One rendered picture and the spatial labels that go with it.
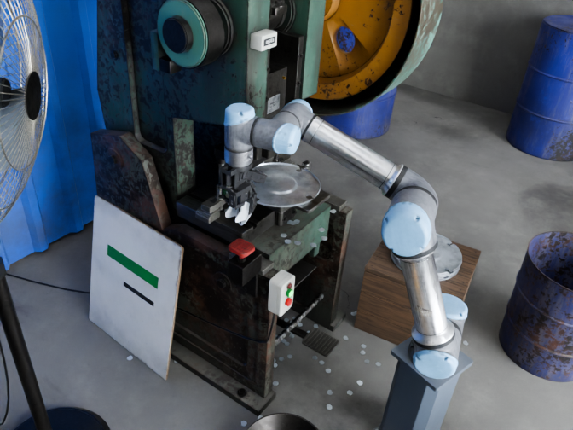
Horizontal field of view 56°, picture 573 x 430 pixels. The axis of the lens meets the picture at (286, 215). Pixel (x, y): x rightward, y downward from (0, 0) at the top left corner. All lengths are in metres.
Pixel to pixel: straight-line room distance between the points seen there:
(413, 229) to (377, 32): 0.85
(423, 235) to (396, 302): 1.02
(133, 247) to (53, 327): 0.61
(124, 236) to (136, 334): 0.41
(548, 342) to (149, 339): 1.57
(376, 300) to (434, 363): 0.82
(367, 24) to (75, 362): 1.70
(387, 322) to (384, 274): 0.25
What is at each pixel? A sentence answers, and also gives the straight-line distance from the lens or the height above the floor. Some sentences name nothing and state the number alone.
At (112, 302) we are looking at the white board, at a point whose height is 0.17.
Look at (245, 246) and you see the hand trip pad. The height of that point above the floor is 0.76.
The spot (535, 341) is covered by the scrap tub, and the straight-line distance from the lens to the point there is 2.44.
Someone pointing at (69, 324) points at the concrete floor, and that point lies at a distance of 2.54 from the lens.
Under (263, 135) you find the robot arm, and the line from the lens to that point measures 1.34.
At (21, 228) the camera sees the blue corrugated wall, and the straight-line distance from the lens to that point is 2.85.
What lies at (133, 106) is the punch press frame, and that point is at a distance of 1.95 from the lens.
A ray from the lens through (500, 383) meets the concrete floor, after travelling 2.46.
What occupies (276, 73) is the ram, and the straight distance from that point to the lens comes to 1.74.
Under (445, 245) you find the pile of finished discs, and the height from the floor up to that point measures 0.39.
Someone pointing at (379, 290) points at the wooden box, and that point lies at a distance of 2.29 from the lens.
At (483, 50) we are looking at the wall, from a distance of 4.95.
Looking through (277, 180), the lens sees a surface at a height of 0.79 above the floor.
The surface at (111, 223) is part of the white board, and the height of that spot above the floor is 0.51.
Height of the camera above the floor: 1.75
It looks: 34 degrees down
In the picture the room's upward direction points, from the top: 4 degrees clockwise
